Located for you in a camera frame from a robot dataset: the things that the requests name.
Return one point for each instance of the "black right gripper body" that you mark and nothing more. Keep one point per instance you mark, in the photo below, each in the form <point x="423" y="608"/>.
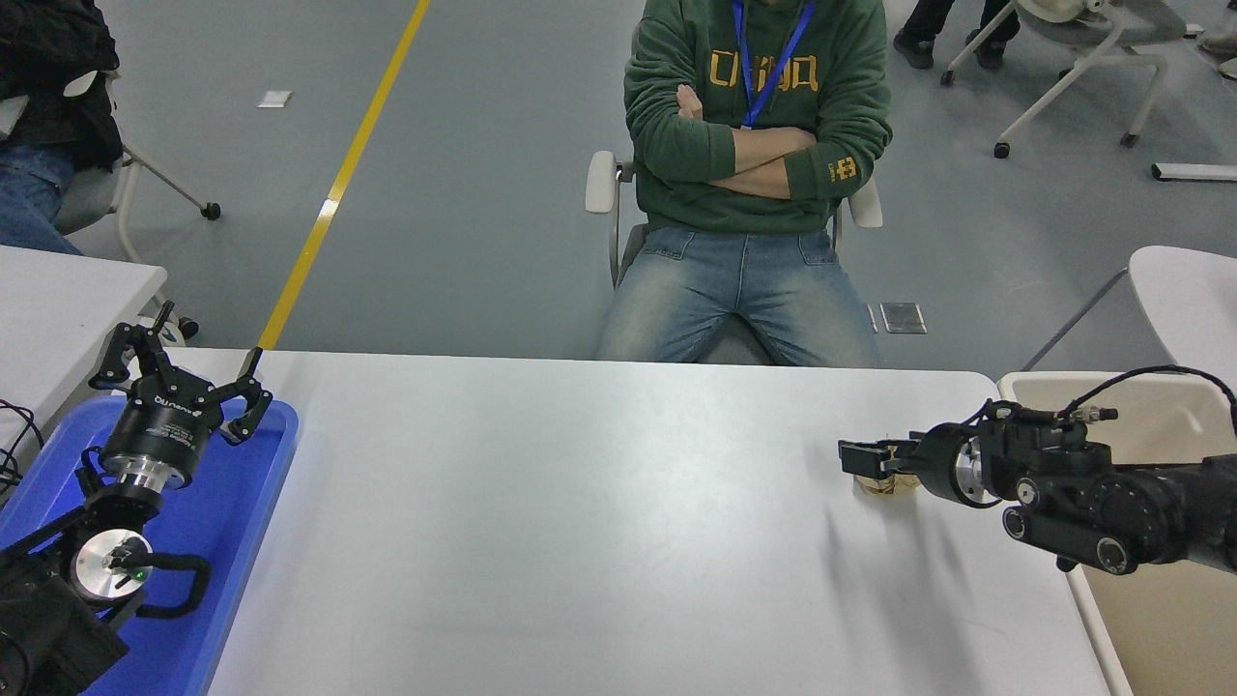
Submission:
<point x="937" y="464"/>

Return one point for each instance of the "person's left hand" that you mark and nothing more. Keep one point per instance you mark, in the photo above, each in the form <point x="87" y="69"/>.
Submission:
<point x="689" y="102"/>

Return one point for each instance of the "person's left forearm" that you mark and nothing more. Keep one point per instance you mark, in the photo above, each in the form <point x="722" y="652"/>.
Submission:
<point x="754" y="182"/>

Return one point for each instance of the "white paper sheet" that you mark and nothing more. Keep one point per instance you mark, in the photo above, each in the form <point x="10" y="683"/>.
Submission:
<point x="275" y="99"/>

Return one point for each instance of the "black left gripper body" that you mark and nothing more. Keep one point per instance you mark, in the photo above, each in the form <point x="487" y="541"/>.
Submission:
<point x="164" y="425"/>

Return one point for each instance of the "large pale bin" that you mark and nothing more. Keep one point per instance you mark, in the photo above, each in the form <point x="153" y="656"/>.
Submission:
<point x="1160" y="628"/>

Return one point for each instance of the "white-framed wheeled chair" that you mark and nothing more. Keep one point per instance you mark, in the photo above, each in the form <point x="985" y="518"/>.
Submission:
<point x="1092" y="58"/>

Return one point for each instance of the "grey chair with white armrests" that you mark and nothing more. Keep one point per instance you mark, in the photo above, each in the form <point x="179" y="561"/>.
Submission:
<point x="601" y="182"/>

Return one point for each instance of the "white side table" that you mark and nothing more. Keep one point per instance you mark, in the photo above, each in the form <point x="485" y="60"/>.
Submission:
<point x="58" y="309"/>

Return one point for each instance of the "person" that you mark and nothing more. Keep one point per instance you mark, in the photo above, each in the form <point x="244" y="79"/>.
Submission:
<point x="58" y="58"/>
<point x="744" y="280"/>
<point x="918" y="29"/>

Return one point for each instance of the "tan paper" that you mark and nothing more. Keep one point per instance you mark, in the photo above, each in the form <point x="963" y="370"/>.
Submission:
<point x="889" y="486"/>

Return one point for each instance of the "person's right forearm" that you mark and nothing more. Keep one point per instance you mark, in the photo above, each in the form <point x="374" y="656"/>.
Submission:
<point x="773" y="143"/>

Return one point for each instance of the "blue plastic tray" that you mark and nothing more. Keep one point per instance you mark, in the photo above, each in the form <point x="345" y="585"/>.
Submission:
<point x="232" y="522"/>

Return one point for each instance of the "white rounded table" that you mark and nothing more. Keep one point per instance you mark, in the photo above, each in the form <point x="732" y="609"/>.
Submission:
<point x="1193" y="300"/>

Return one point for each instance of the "grey wheeled chair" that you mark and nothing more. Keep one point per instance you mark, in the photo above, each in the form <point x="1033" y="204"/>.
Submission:
<point x="87" y="198"/>

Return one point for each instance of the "yellow floor tape line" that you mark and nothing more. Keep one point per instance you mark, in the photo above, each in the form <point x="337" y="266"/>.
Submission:
<point x="333" y="198"/>

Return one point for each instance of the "white bar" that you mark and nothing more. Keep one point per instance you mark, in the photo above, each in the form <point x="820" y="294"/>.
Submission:
<point x="1193" y="173"/>

